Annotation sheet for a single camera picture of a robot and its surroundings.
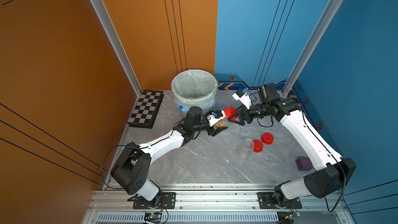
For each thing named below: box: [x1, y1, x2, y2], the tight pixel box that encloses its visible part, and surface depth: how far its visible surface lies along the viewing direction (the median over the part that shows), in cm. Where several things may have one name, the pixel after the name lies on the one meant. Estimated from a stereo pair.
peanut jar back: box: [214, 119, 227, 130], surface depth 78 cm
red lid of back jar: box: [223, 106, 239, 121], surface depth 69 cm
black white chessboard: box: [127, 90, 165, 129], surface depth 107 cm
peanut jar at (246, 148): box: [239, 138, 254, 159], surface depth 87 cm
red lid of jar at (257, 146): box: [252, 139, 264, 153], surface depth 93 cm
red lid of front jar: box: [260, 132, 275, 146], surface depth 94 cm
